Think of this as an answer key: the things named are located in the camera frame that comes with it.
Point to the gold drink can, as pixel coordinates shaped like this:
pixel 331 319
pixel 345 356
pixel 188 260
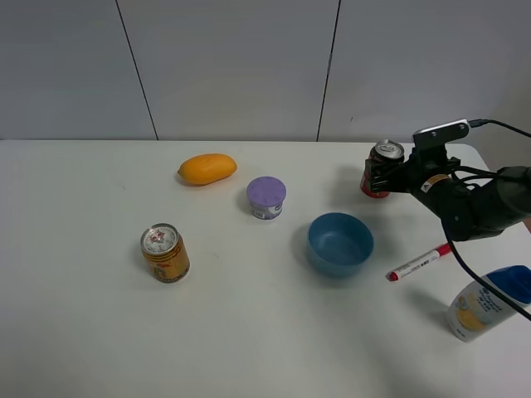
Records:
pixel 163 248

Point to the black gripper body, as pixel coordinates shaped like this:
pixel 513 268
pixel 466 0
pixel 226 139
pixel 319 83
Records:
pixel 426 175

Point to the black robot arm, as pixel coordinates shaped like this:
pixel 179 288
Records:
pixel 471 204

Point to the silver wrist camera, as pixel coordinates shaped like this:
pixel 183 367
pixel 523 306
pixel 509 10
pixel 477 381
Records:
pixel 441 134

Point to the red whiteboard marker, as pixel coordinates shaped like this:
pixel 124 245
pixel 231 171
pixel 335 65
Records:
pixel 419 262

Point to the red herbal tea can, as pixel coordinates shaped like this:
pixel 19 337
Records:
pixel 384 151

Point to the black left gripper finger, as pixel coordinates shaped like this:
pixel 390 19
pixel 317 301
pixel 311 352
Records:
pixel 382 186

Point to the purple lidded cup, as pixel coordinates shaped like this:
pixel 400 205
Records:
pixel 266 196

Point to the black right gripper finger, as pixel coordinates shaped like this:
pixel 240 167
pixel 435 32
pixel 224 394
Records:
pixel 375 168

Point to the yellow mango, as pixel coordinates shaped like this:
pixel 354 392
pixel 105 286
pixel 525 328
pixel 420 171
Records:
pixel 207 168

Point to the blue bowl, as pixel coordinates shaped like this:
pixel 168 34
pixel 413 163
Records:
pixel 338 245

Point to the white blue shampoo bottle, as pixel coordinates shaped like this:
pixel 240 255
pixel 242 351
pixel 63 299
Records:
pixel 476 310

